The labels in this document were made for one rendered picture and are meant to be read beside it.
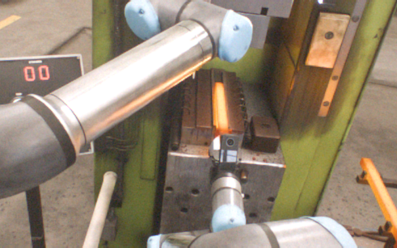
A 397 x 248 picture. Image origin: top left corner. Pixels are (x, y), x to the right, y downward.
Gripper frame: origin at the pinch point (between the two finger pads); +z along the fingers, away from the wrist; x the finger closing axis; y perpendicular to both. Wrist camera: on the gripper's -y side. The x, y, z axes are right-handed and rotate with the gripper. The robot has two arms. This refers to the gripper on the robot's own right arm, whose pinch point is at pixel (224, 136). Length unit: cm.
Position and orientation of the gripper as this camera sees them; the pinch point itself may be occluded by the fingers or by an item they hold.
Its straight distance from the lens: 121.4
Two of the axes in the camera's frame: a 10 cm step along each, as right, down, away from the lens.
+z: 0.0, -5.2, 8.5
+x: 9.9, 1.1, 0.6
